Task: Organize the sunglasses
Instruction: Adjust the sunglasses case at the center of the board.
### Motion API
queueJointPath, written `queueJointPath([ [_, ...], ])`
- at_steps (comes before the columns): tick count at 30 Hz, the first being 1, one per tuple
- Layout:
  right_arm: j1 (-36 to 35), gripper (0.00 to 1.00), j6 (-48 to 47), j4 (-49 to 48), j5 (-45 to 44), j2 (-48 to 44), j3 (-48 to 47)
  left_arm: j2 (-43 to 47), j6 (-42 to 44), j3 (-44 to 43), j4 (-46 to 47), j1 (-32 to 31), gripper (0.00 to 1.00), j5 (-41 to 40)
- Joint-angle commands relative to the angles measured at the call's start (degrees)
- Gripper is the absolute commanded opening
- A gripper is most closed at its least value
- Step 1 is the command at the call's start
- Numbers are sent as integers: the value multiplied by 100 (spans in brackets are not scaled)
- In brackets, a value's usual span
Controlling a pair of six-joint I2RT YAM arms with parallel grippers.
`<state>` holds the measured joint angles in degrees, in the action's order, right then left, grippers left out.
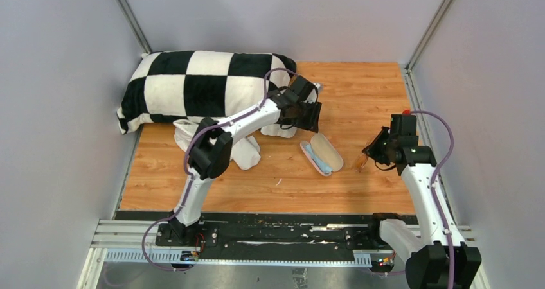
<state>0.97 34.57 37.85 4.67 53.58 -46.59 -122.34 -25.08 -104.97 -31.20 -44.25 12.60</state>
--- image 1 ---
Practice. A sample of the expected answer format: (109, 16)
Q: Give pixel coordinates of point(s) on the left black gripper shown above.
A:
(312, 122)

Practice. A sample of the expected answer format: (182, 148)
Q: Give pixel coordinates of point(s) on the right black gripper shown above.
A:
(373, 150)

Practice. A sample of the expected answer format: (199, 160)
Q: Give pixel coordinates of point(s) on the amber transparent sunglasses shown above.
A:
(361, 160)

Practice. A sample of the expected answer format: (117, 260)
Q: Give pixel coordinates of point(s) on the pink glasses case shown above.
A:
(324, 149)

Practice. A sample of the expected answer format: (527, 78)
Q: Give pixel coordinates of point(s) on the light blue cleaning cloth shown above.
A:
(316, 161)

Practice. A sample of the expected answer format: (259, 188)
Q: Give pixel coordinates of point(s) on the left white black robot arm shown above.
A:
(208, 154)

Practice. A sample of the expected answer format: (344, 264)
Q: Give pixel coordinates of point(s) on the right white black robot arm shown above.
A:
(439, 257)

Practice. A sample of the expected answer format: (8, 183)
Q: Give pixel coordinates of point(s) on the white crumpled cloth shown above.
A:
(245, 153)

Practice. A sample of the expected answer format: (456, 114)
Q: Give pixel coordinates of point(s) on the black white checkered pillow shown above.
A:
(171, 85)

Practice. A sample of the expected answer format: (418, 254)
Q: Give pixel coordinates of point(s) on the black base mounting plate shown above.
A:
(278, 237)

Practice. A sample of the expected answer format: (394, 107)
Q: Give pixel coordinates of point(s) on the right aluminium frame post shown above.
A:
(428, 34)

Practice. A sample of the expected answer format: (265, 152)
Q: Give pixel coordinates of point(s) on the aluminium frame post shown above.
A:
(428, 34)
(134, 25)

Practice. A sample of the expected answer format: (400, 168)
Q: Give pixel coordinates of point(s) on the aluminium slotted rail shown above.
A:
(132, 238)

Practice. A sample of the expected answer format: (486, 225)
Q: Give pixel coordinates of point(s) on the left aluminium frame post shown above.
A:
(134, 25)

